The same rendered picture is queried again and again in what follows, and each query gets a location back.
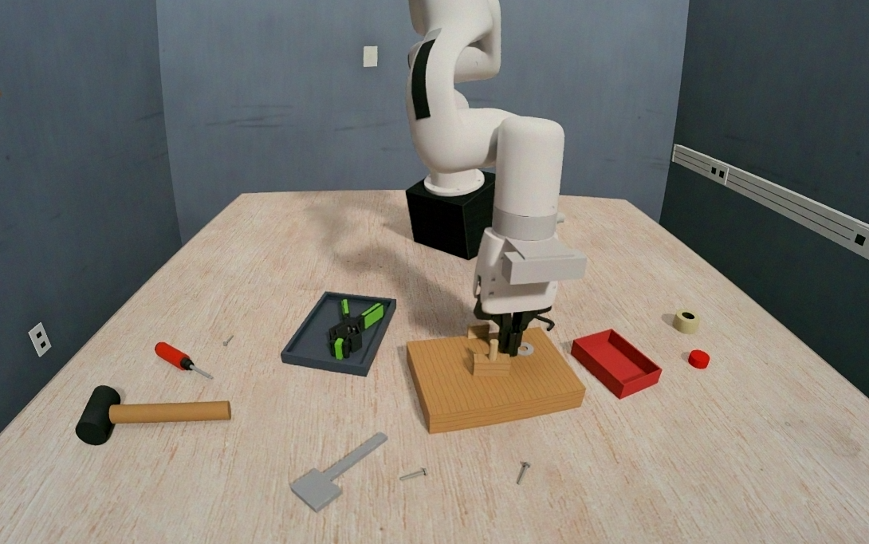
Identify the light brown wooden bench board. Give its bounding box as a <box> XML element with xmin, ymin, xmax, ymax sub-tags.
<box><xmin>407</xmin><ymin>321</ymin><xmax>586</xmax><ymax>435</ymax></box>

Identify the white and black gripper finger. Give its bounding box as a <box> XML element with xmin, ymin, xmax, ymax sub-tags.
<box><xmin>474</xmin><ymin>292</ymin><xmax>515</xmax><ymax>357</ymax></box>
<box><xmin>512</xmin><ymin>306</ymin><xmax>552</xmax><ymax>357</ymax></box>

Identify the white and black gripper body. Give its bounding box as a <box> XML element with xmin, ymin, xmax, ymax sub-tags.
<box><xmin>473</xmin><ymin>227</ymin><xmax>558</xmax><ymax>314</ymax></box>

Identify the red-handled screwdriver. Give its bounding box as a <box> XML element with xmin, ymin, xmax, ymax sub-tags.
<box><xmin>155</xmin><ymin>342</ymin><xmax>213</xmax><ymax>379</ymax></box>

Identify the black spring clamp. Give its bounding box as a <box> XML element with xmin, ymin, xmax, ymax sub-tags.
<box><xmin>329</xmin><ymin>297</ymin><xmax>384</xmax><ymax>359</ymax></box>

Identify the red round disc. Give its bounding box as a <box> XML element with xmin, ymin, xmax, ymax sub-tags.
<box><xmin>688</xmin><ymin>349</ymin><xmax>710</xmax><ymax>369</ymax></box>

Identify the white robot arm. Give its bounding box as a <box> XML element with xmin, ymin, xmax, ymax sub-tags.
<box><xmin>405</xmin><ymin>0</ymin><xmax>588</xmax><ymax>285</ymax></box>

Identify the beige cylinder with hole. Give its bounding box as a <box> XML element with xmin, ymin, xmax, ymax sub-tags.
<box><xmin>673</xmin><ymin>309</ymin><xmax>700</xmax><ymax>334</ymax></box>

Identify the red open tray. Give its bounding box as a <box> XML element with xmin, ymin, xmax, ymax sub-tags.
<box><xmin>571</xmin><ymin>329</ymin><xmax>662</xmax><ymax>400</ymax></box>

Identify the small light wooden block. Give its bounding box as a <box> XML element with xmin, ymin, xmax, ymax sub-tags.
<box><xmin>472</xmin><ymin>354</ymin><xmax>511</xmax><ymax>376</ymax></box>

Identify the black hex key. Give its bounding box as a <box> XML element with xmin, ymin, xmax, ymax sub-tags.
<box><xmin>535</xmin><ymin>315</ymin><xmax>555</xmax><ymax>331</ymax></box>

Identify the black-headed mallet with wooden handle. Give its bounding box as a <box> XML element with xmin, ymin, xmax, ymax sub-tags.
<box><xmin>75</xmin><ymin>385</ymin><xmax>231</xmax><ymax>446</ymax></box>

